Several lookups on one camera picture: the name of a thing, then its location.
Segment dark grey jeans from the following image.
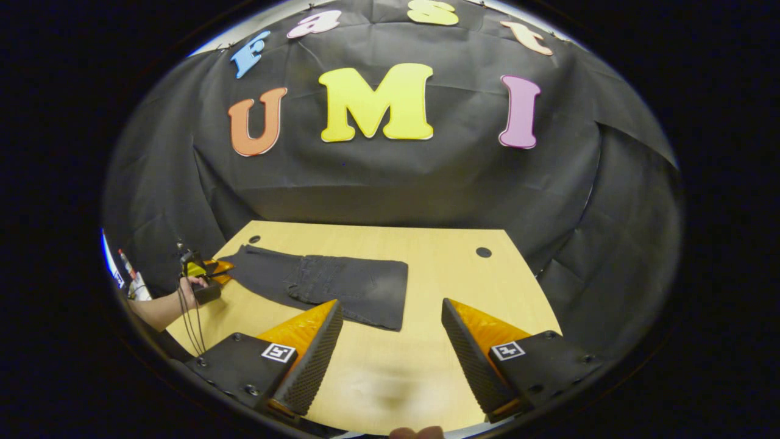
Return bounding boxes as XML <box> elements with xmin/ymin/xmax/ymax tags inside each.
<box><xmin>218</xmin><ymin>244</ymin><xmax>410</xmax><ymax>332</ymax></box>

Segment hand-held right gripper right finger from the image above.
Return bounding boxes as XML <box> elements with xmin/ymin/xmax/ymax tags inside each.
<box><xmin>440</xmin><ymin>298</ymin><xmax>604</xmax><ymax>424</ymax></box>

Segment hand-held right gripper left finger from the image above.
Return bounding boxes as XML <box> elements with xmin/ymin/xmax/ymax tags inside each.
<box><xmin>185</xmin><ymin>299</ymin><xmax>345</xmax><ymax>421</ymax></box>

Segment white side desk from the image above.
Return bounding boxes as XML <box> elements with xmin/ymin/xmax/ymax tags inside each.
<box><xmin>125</xmin><ymin>271</ymin><xmax>153</xmax><ymax>302</ymax></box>

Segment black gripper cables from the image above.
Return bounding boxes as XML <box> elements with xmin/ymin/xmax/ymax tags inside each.
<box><xmin>175</xmin><ymin>277</ymin><xmax>208</xmax><ymax>357</ymax></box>

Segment computer monitor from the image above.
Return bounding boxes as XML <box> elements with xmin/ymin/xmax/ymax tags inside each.
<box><xmin>101</xmin><ymin>229</ymin><xmax>126</xmax><ymax>290</ymax></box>

